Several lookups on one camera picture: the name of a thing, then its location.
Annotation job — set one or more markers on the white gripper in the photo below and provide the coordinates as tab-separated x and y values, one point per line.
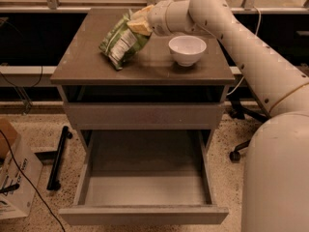
156	18

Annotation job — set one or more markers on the green jalapeno chip bag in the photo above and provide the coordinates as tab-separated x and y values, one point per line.
121	43

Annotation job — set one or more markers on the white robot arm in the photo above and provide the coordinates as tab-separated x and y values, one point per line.
275	195

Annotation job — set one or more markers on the grey drawer cabinet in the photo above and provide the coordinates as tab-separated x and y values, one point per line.
151	76

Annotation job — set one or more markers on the closed grey top drawer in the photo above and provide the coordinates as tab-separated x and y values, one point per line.
145	116

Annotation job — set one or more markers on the open grey middle drawer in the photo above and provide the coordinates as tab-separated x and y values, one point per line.
152	177

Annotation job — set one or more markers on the white ceramic bowl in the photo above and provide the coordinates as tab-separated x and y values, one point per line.
187	50

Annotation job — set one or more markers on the grey office chair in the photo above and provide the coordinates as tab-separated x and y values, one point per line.
238	111

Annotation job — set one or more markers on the black metal bar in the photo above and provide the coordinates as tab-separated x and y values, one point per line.
53	182

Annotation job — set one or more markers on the white cardboard box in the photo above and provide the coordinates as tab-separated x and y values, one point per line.
20	170

